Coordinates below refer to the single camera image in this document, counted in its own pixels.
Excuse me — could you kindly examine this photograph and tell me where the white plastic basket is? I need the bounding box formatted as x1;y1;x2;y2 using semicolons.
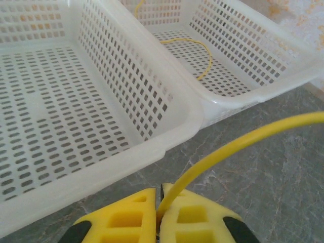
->
0;0;205;205
118;0;324;127

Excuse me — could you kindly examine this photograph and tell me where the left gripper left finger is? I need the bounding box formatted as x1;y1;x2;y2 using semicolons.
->
59;188;159;243

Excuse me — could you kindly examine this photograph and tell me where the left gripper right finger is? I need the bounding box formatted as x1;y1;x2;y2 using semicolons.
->
158;183;262;243

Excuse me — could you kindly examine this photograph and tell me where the yellow cable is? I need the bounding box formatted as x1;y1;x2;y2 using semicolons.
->
158;111;324;221
134;0;213;82

